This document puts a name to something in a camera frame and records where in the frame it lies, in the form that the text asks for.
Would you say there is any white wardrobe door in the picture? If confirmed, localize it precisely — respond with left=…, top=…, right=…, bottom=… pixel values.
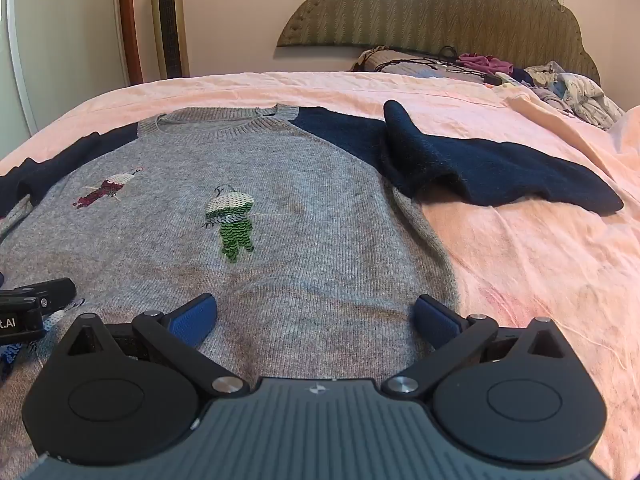
left=0, top=0, right=129, bottom=137

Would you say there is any black cable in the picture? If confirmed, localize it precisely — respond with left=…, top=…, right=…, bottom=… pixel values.
left=375, top=46, right=504, bottom=86

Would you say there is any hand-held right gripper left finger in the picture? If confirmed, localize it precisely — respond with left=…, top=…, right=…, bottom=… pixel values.
left=59, top=293, right=250, bottom=402

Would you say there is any olive padded headboard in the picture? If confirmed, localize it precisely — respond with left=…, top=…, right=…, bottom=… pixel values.
left=276, top=0, right=601, bottom=86

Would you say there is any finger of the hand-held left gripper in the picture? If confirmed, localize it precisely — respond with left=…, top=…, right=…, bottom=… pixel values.
left=0, top=278, right=77, bottom=312

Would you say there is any patterned clothes pile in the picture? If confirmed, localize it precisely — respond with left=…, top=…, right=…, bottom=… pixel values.
left=510, top=60, right=626, bottom=132

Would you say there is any brown wooden frame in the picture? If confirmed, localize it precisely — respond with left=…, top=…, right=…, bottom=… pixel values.
left=117, top=0, right=144, bottom=86

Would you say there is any gold tower heater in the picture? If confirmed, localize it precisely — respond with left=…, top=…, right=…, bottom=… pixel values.
left=150, top=0, right=190, bottom=80

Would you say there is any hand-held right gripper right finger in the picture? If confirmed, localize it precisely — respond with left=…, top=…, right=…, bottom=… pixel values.
left=382, top=294, right=576, bottom=404

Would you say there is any purple cloth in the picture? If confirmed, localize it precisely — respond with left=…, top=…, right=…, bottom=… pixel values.
left=457, top=52, right=515, bottom=75

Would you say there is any grey sweater with navy sleeves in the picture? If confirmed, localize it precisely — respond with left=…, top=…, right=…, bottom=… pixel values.
left=0, top=102, right=625, bottom=411

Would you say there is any pink blanket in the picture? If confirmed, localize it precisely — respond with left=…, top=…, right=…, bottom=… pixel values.
left=0, top=71, right=640, bottom=480

